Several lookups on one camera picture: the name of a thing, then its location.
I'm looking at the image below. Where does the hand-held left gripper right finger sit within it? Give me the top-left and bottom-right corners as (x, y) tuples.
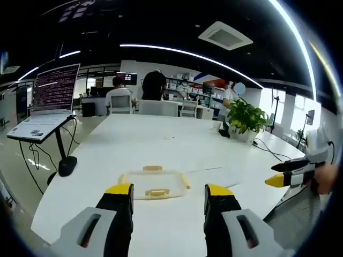
(203, 183), (295, 257)

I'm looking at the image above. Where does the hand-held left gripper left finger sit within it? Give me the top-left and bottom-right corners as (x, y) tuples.
(49, 183), (135, 257)

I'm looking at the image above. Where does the person's right hand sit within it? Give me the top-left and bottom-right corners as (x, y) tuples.
(311, 163), (340, 195)

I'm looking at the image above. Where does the black tripod stand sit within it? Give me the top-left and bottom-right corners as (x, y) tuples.
(270, 94), (281, 134)

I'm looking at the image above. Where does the green potted plant white pot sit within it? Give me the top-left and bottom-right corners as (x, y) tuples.
(226, 97), (270, 143)

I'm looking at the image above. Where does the black laptop stand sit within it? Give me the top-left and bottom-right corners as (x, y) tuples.
(7, 115), (79, 178)

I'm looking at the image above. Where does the small black device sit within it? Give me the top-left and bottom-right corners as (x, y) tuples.
(218, 122), (232, 139)

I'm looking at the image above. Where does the curved ceiling light strip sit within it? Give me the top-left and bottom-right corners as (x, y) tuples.
(267, 0), (322, 104)

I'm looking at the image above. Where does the white mesh office chair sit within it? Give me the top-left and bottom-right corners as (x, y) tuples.
(180, 100), (199, 118)
(110, 94), (133, 115)
(138, 99), (180, 117)

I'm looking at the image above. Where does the shelf with white boxes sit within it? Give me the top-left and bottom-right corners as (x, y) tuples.
(165, 71), (228, 104)

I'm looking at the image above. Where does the white open laptop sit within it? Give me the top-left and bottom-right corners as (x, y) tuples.
(6, 63), (81, 141)

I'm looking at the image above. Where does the ceiling air conditioner vent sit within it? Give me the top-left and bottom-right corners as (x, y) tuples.
(198, 21), (254, 51)

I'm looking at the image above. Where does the dark standing banner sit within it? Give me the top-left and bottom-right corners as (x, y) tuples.
(15, 85), (29, 122)

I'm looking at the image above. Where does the long ceiling light strip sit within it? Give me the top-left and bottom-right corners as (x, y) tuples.
(119, 43), (265, 89)

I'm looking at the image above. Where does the black desktop monitor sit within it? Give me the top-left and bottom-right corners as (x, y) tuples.
(116, 71), (138, 87)

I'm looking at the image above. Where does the short ceiling light strip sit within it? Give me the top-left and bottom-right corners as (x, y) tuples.
(17, 50), (81, 81)

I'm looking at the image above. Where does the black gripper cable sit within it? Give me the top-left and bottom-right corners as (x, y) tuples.
(327, 140), (336, 164)

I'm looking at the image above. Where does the black cable on table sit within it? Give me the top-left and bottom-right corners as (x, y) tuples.
(251, 137), (307, 163)

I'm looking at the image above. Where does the black laptop cable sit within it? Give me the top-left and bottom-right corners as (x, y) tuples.
(18, 117), (81, 195)

